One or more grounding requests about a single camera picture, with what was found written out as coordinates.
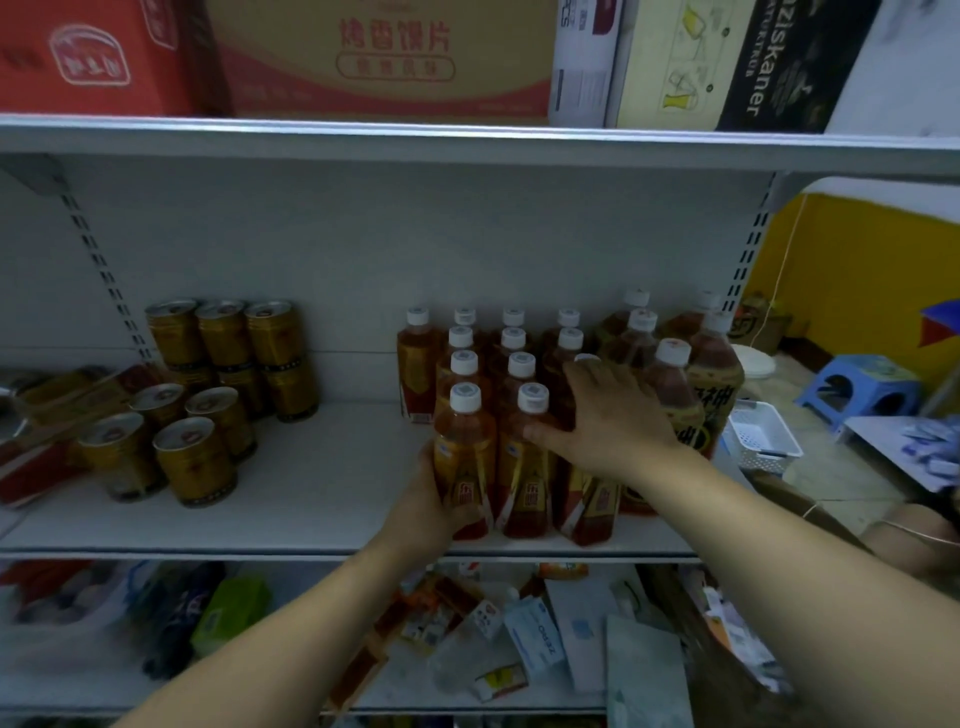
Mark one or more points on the person's right hand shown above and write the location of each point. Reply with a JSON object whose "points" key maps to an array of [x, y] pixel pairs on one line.
{"points": [[611, 431]]}

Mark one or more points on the person's left hand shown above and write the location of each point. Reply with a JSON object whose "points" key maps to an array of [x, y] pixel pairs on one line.
{"points": [[420, 521]]}

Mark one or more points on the person's left thumb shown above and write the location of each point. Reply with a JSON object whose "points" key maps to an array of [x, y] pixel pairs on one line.
{"points": [[461, 521]]}

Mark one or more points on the person's right thumb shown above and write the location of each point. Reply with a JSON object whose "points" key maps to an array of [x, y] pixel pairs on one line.
{"points": [[546, 435]]}

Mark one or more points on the amber tea bottle white cap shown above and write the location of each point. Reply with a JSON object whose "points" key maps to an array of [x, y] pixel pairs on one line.
{"points": [[469, 442], [592, 506]]}

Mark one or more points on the person's left forearm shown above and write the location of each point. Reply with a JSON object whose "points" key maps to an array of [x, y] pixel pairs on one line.
{"points": [[285, 645]]}

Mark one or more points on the person's right forearm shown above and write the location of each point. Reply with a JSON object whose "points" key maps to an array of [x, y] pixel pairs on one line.
{"points": [[787, 592]]}

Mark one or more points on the group of small tea bottles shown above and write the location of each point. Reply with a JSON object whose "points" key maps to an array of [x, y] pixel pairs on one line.
{"points": [[525, 457]]}

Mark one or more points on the orange packets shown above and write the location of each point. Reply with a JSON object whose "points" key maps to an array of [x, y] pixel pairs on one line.
{"points": [[431, 607]]}

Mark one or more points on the small white tag box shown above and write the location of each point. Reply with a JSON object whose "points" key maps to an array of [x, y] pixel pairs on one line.
{"points": [[487, 619]]}

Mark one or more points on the large dark tea bottle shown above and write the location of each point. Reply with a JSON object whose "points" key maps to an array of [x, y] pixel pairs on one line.
{"points": [[690, 319], [716, 375], [675, 390], [637, 341], [622, 315]]}

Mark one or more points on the white box blue print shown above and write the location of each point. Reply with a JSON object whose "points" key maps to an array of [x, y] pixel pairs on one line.
{"points": [[534, 637]]}

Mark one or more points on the white metal shelf unit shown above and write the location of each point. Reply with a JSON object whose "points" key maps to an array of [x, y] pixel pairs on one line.
{"points": [[315, 480]]}

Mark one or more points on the small yellow white packet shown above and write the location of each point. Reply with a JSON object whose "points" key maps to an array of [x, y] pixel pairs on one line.
{"points": [[499, 682]]}

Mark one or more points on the plain white box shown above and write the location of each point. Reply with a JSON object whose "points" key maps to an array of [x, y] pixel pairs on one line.
{"points": [[589, 630]]}

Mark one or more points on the white plastic basket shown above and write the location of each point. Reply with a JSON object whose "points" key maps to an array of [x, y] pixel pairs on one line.
{"points": [[761, 439]]}

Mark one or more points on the white round lid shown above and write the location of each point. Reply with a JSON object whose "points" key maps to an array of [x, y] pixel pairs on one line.
{"points": [[754, 364]]}

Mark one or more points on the pale green box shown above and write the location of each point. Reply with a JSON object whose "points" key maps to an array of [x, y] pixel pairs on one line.
{"points": [[646, 675]]}

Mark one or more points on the brown cardboard box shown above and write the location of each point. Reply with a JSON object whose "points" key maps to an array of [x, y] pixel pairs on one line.
{"points": [[761, 322]]}

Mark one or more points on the green packet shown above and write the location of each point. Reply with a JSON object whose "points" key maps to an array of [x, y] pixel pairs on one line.
{"points": [[229, 611]]}

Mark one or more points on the group of gold cans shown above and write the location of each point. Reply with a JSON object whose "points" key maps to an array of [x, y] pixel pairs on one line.
{"points": [[195, 457]]}

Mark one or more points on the pile of paper packets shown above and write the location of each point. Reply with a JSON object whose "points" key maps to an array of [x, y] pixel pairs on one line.
{"points": [[742, 630]]}

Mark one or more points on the dark blue bottle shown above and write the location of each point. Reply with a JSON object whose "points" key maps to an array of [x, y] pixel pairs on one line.
{"points": [[184, 622]]}

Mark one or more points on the blue plastic stool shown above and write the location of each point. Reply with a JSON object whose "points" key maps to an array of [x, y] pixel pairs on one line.
{"points": [[862, 390]]}

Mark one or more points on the white board with blue packets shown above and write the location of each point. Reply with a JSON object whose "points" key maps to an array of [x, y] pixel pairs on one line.
{"points": [[907, 450]]}

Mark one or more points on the white cardboard box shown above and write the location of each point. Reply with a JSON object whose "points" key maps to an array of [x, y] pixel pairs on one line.
{"points": [[581, 67]]}

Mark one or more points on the tan and red cardboard box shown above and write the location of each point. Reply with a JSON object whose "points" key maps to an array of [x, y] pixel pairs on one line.
{"points": [[390, 60]]}

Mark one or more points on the cream and black cardboard box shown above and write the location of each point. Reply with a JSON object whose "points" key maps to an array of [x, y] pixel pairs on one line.
{"points": [[720, 64]]}

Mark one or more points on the clear plastic bag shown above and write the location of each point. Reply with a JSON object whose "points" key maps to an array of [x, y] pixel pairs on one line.
{"points": [[60, 615]]}

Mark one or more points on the red and gold packages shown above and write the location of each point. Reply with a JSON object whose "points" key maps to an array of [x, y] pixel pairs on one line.
{"points": [[60, 405]]}

